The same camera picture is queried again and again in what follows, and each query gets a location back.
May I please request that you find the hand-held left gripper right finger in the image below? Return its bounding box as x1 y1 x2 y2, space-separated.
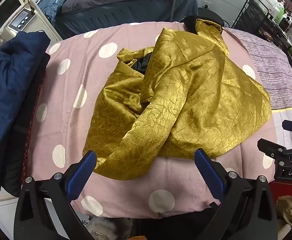
194 148 279 240

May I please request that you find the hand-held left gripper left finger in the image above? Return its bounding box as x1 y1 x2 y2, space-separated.
13 150 98 240

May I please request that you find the gold satin jacket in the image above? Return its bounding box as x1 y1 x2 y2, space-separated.
83 19 272 181

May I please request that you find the red box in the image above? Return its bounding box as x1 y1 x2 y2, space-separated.
268 180 292 201

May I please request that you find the tan cloth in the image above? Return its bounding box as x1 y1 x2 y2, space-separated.
276 196 292 228

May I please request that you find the grey striped quilt yellow trim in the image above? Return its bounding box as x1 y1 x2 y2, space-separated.
223 27 292 150

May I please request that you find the fur trimmed garment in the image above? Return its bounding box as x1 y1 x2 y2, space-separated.
87 217 136 240

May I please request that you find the black padded jacket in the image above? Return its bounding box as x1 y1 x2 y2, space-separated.
4 52 50 198

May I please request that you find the pink polka dot blanket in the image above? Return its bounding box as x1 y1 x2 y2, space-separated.
27 22 280 218

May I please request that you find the green bottle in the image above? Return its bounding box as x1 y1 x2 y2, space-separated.
274 4 287 23

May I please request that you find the black metal rack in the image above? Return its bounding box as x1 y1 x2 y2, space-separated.
232 0 292 63

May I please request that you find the navy blue jacket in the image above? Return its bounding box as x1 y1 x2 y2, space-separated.
0 31 51 194

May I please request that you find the row of white bottles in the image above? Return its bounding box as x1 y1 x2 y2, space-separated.
262 0 286 13

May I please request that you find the black round seat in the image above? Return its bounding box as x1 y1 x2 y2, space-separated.
197 6 227 28

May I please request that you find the black fuzzy cloth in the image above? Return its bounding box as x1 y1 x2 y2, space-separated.
180 16 199 33

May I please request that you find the dark blue bed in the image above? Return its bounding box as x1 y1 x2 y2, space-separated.
55 0 200 40

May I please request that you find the white machine with panel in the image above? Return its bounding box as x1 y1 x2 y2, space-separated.
0 6 62 43

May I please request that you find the blue ruffled bedding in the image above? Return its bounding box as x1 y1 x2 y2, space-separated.
39 0 96 24

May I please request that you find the grey pole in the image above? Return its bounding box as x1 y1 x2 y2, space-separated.
170 0 181 22

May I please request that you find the white monitor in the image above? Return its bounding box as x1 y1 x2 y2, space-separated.
0 0 23 32

